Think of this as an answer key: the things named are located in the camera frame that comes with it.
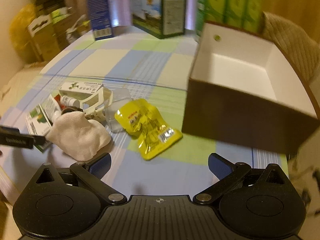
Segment green and white leaflet packet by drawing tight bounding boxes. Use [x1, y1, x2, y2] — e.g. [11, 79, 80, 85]
[25, 95, 62, 152]

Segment white cloth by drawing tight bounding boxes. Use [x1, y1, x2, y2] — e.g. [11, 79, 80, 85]
[46, 111, 111, 161]

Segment white hair claw clip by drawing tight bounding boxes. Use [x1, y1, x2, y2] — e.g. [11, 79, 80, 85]
[80, 87, 113, 122]

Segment yellow snack pouch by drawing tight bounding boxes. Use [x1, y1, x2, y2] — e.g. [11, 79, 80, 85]
[114, 99, 183, 160]

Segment small white medicine bottle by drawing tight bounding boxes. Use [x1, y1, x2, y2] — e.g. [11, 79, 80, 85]
[60, 95, 80, 108]

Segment clear plastic case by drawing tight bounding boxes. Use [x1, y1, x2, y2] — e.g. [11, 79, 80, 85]
[104, 88, 131, 133]

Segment white ointment box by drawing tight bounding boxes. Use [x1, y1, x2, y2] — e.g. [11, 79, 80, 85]
[59, 81, 103, 100]

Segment brown and white cardboard box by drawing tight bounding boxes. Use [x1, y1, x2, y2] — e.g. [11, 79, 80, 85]
[182, 22, 319, 155]

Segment yellow plastic bag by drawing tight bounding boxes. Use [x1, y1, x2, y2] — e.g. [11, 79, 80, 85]
[9, 3, 37, 64]

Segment stacked cardboard boxes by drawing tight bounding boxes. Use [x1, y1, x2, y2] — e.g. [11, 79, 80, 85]
[27, 0, 90, 61]

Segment beige quilted cover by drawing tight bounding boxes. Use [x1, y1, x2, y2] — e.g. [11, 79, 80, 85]
[260, 12, 319, 83]

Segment green tissue pack bundle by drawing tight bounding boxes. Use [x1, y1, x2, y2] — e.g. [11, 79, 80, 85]
[195, 0, 263, 37]

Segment green cow milk carton box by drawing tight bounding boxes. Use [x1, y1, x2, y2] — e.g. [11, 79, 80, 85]
[130, 0, 187, 39]

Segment blue milk carton box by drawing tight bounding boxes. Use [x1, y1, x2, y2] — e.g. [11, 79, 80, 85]
[86, 0, 114, 41]

